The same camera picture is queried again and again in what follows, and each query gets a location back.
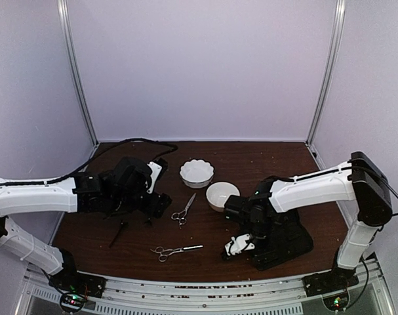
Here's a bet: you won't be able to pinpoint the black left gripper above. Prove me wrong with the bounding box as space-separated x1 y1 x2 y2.
110 188 172 218

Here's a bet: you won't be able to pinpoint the black zip tool case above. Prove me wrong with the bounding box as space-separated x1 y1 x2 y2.
250 209 313 271

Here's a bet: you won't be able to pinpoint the silver pointed scissors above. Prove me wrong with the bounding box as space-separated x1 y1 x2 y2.
171 193 197 229

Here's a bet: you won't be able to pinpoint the silver thinning scissors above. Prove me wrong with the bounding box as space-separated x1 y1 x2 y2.
150 245 204 263

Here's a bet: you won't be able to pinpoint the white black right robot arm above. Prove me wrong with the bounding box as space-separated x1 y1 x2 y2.
222 152 393 296

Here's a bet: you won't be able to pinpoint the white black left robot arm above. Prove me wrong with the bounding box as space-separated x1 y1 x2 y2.
0 157 172 291

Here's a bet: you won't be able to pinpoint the white round bowl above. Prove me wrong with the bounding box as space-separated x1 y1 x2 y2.
206 182 240 213

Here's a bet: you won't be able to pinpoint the white scalloped bowl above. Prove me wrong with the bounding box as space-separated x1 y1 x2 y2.
180 159 214 189

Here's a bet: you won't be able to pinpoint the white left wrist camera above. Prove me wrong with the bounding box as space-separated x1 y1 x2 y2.
147 161 163 194

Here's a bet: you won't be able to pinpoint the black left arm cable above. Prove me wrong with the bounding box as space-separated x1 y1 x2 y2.
44 137 179 184

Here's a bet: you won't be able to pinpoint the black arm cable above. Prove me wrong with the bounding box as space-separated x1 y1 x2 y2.
349 163 398 217
44 137 179 184

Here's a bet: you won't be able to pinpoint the aluminium front rail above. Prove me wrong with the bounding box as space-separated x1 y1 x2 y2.
14 255 393 315

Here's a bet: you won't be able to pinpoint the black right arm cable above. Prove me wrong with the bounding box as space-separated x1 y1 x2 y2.
349 163 398 217

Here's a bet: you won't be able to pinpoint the aluminium left corner post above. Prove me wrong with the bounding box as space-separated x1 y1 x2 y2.
57 0 99 146

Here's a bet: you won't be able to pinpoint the aluminium corner post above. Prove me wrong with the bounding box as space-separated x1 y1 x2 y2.
305 0 347 147
57 0 99 146

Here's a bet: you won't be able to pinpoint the aluminium right corner post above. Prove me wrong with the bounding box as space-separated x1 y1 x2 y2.
305 0 347 147

